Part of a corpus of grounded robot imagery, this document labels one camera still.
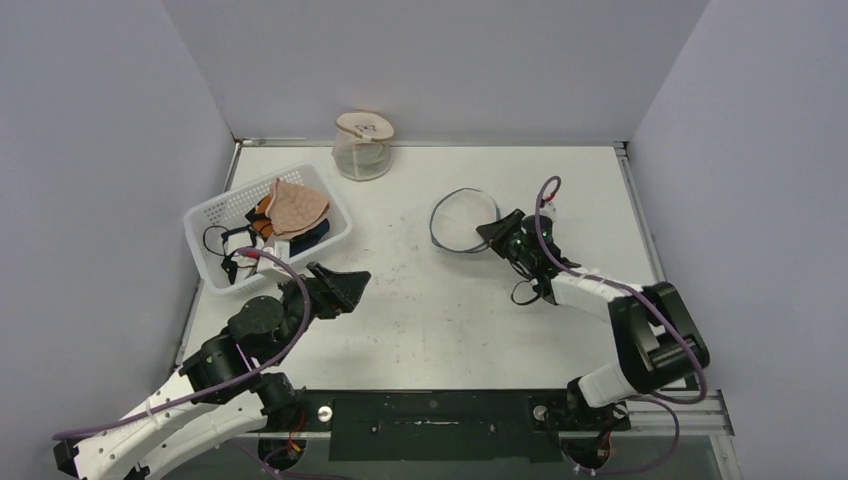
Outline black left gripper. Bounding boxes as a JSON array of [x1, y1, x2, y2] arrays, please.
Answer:
[[268, 261, 371, 366]]

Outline beige lace bra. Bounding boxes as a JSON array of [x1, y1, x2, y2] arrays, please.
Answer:
[[265, 178, 331, 240]]

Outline white mesh bag beige trim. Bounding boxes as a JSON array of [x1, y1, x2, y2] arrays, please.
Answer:
[[332, 111, 395, 181]]

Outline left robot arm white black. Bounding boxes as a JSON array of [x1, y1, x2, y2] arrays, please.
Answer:
[[53, 262, 371, 479]]

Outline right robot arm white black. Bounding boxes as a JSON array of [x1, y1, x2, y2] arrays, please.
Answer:
[[476, 210, 710, 429]]

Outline navy blue bra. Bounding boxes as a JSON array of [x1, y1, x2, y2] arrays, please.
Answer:
[[287, 219, 330, 258]]

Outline white perforated plastic basket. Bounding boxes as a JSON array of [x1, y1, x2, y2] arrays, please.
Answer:
[[183, 162, 353, 295]]

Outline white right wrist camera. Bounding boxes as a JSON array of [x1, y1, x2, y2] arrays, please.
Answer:
[[537, 199, 557, 222]]

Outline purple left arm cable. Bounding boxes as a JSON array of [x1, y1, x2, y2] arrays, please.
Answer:
[[51, 246, 313, 480]]

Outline orange bra black straps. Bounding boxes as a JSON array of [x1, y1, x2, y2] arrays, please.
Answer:
[[245, 195, 276, 238]]

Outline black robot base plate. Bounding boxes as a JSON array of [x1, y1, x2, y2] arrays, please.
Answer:
[[258, 389, 631, 463]]

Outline aluminium front frame rail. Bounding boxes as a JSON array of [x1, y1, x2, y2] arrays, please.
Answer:
[[184, 389, 732, 440]]

